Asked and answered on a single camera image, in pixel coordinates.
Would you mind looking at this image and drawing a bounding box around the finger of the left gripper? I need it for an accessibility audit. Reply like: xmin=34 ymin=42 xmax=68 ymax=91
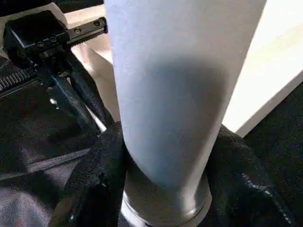
xmin=70 ymin=70 xmax=115 ymax=133

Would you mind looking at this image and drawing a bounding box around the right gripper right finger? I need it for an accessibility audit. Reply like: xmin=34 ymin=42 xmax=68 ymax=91
xmin=205 ymin=124 xmax=303 ymax=227

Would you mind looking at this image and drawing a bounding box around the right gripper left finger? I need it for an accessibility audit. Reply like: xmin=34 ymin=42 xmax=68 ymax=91
xmin=48 ymin=120 xmax=129 ymax=227

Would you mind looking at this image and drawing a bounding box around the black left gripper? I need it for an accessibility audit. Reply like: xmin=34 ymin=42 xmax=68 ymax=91
xmin=0 ymin=9 xmax=109 ymax=130

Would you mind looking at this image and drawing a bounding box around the white plastic table leg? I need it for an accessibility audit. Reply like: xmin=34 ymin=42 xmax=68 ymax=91
xmin=103 ymin=0 xmax=266 ymax=226

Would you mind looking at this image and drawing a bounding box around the white plastic table top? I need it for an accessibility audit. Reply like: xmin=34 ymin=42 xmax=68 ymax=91
xmin=62 ymin=0 xmax=303 ymax=140

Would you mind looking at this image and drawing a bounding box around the black mat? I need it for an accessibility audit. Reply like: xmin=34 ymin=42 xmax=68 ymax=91
xmin=0 ymin=0 xmax=303 ymax=227

